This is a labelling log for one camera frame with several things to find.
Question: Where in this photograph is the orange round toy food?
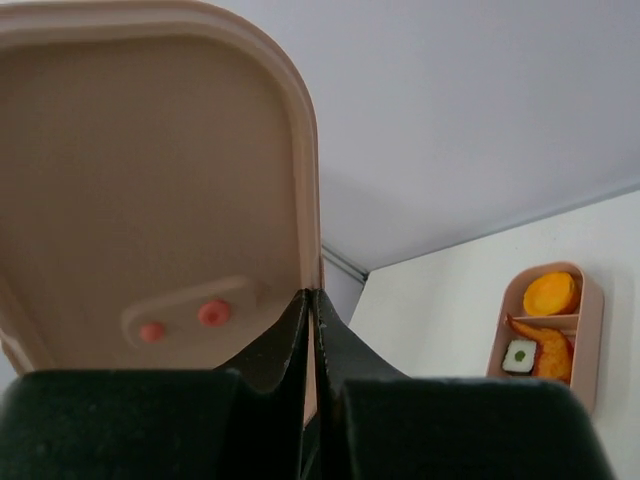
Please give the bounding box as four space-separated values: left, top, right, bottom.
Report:
523 271 581 316

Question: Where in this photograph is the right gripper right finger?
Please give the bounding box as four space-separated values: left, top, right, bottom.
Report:
311 290 614 479

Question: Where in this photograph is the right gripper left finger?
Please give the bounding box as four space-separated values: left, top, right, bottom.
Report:
1 290 309 479

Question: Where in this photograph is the black white sushi roll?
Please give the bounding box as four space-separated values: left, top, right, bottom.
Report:
501 339 537 376

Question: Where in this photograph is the pink box lid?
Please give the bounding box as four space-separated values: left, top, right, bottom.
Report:
1 1 323 422

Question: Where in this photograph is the pink lunch box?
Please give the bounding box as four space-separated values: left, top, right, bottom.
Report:
486 262 604 413

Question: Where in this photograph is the left aluminium frame post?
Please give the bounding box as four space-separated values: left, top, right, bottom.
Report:
322 242 370 286

